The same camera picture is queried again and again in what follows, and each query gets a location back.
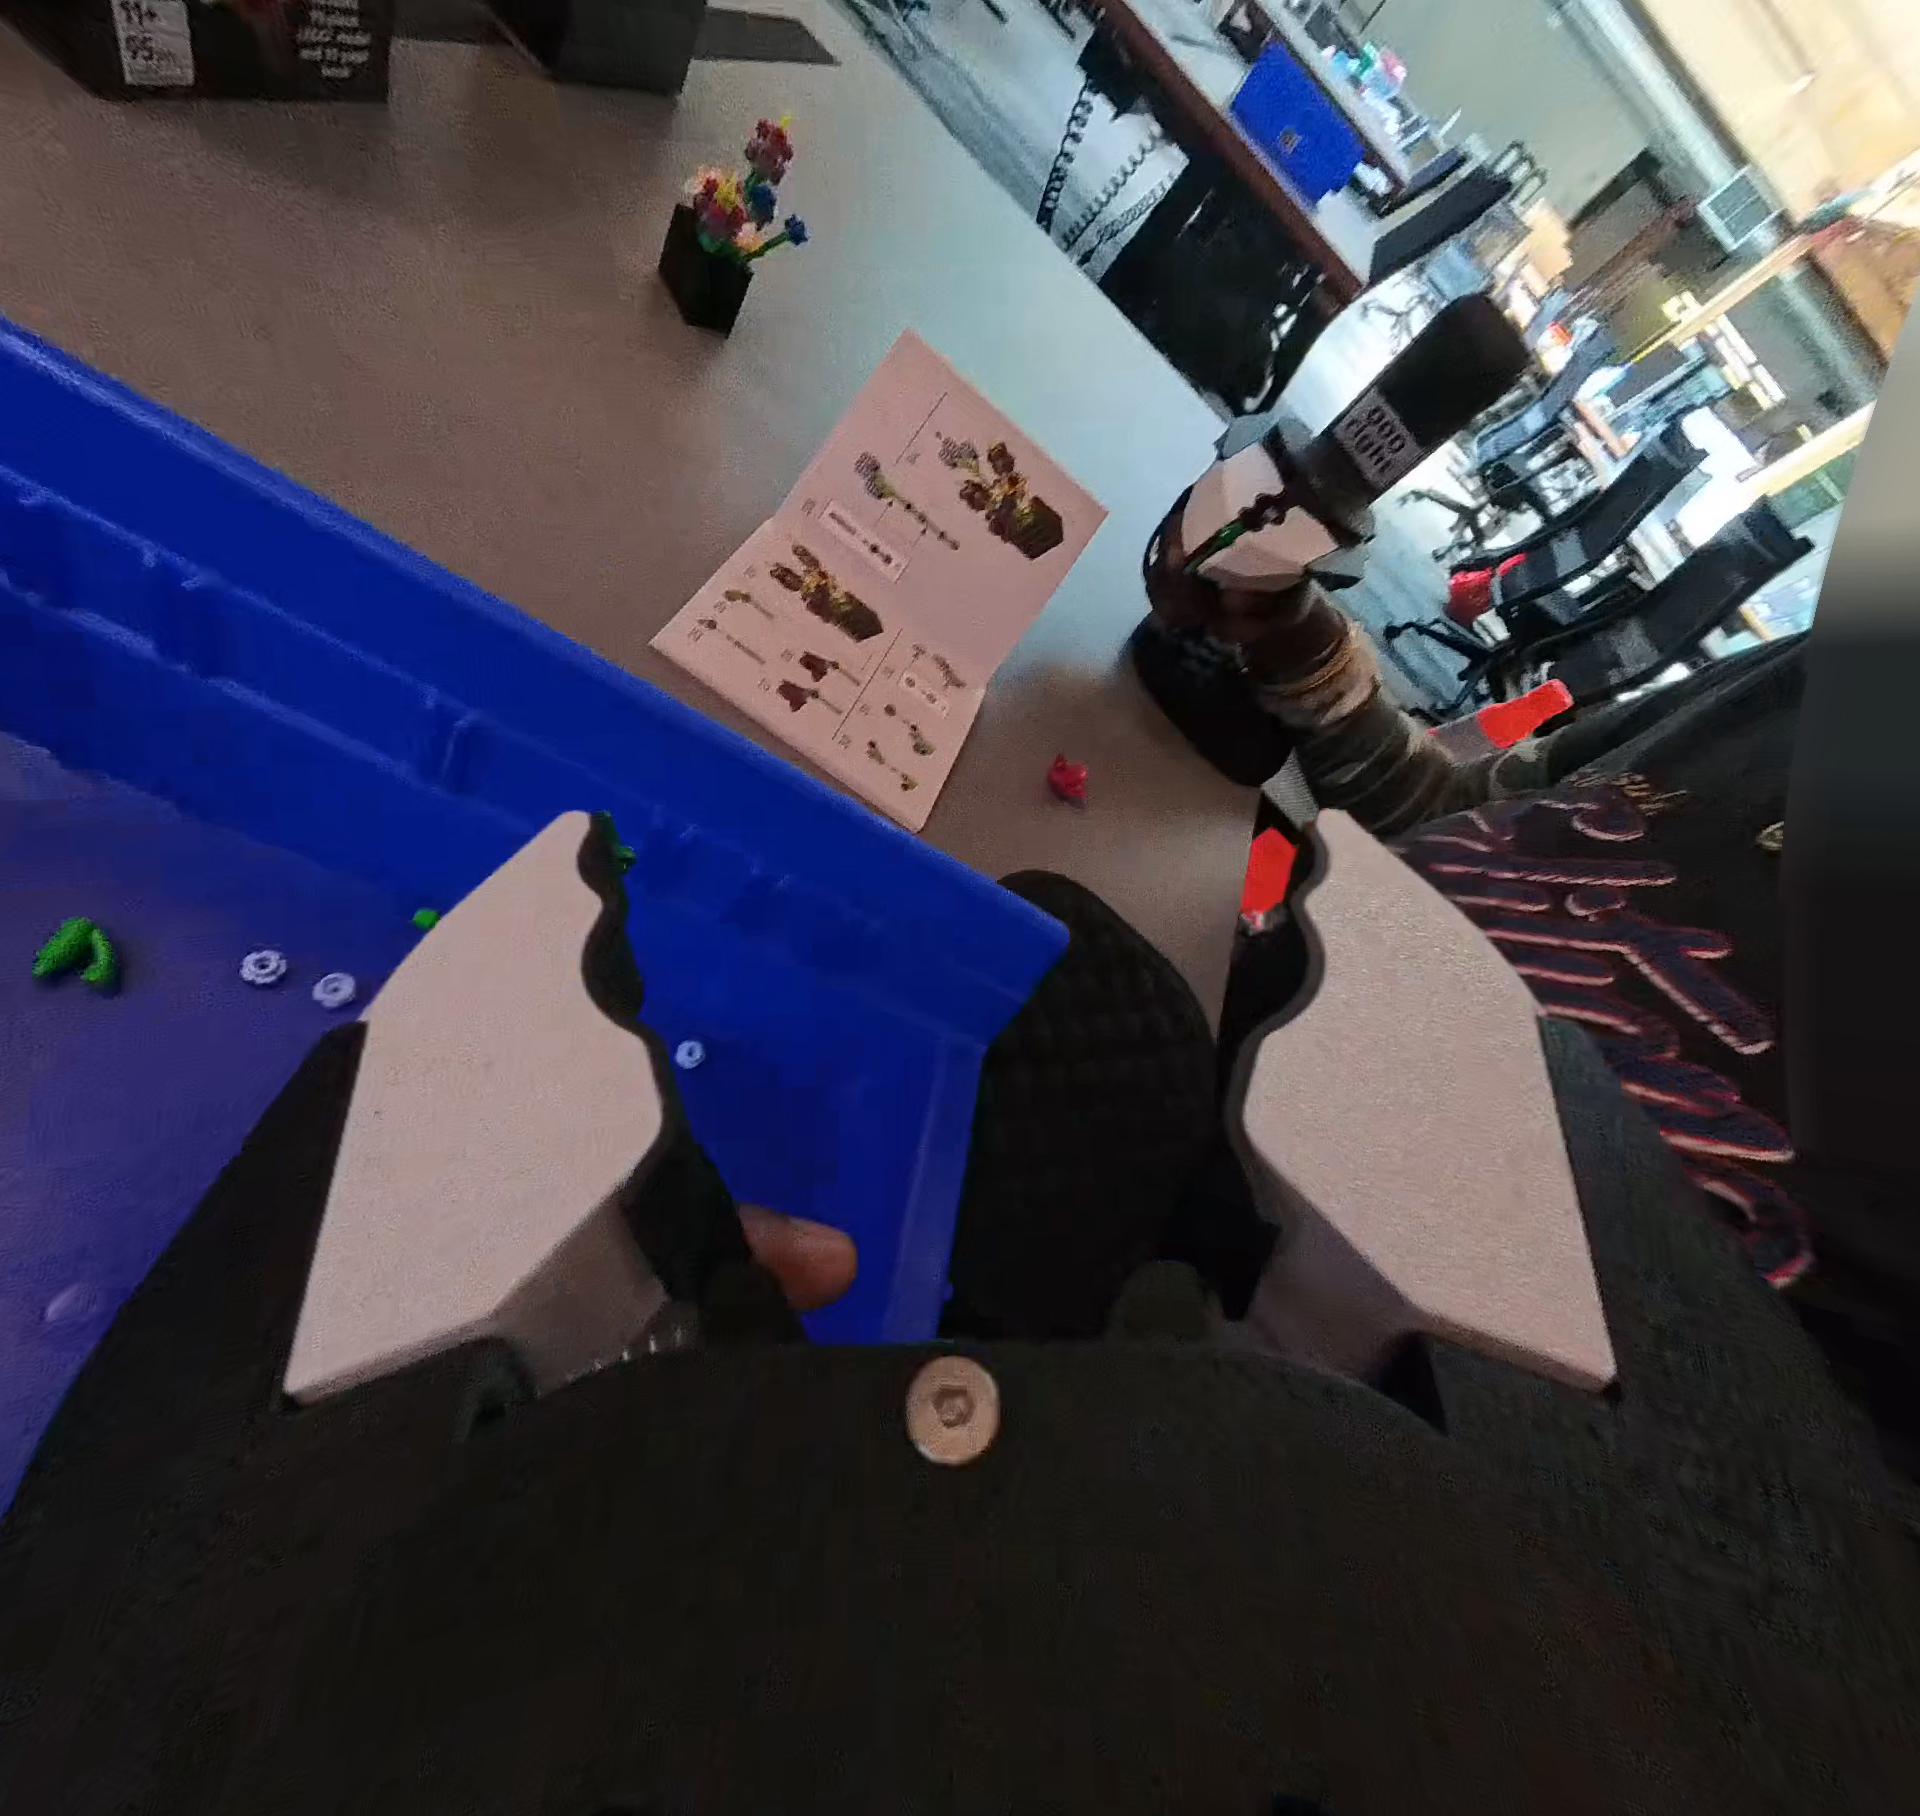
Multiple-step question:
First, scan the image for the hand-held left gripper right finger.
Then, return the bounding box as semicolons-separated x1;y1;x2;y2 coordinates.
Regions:
1211;811;1623;1397

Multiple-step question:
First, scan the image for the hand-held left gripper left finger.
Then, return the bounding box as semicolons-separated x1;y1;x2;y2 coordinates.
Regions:
281;811;742;1404

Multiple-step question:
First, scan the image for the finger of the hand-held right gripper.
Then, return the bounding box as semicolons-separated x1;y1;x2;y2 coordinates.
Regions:
1261;452;1357;588
1170;460;1268;594

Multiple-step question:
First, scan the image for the large blue plastic bin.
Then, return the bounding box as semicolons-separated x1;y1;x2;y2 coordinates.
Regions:
0;319;1072;1519

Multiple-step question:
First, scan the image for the lego instruction booklet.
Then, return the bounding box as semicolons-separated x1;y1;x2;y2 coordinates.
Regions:
652;333;1112;834

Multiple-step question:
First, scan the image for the lego flower bouquet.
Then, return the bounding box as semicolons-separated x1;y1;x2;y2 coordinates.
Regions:
658;112;812;338

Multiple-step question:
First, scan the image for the person's left hand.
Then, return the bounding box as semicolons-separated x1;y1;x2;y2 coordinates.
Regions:
736;1217;864;1308

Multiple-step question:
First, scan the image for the blue bin on desk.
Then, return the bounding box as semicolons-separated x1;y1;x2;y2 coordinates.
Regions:
1231;46;1376;198

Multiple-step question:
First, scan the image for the wooden desk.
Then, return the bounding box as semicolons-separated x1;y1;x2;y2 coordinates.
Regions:
1067;0;1502;409

